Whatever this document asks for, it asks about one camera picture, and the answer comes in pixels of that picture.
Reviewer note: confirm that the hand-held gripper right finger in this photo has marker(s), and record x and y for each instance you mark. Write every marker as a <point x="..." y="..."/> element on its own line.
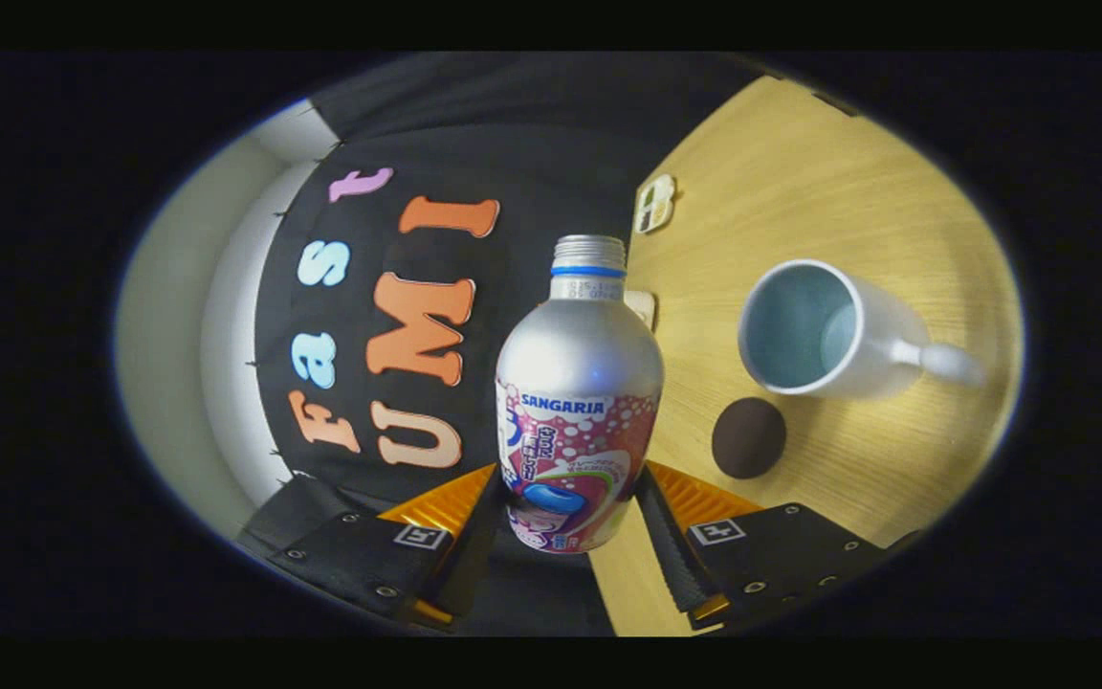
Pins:
<point x="675" y="565"/>

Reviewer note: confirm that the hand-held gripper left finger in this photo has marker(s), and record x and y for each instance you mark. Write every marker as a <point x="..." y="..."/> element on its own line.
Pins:
<point x="474" y="560"/>

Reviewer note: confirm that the dark brown round coaster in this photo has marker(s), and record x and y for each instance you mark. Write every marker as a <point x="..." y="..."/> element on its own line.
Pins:
<point x="748" y="438"/>

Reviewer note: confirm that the silver juice bottle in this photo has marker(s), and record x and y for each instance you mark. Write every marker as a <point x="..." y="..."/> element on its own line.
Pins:
<point x="580" y="364"/>

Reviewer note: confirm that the white cup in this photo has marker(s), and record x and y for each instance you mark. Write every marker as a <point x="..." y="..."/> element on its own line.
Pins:
<point x="876" y="344"/>

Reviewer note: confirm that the white toaster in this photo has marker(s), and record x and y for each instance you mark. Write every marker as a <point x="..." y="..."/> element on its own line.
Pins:
<point x="643" y="308"/>

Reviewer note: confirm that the white compartment tray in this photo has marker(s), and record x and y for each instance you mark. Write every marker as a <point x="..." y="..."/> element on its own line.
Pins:
<point x="655" y="204"/>

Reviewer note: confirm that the wooden table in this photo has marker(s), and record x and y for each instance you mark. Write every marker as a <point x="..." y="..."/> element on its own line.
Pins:
<point x="800" y="172"/>

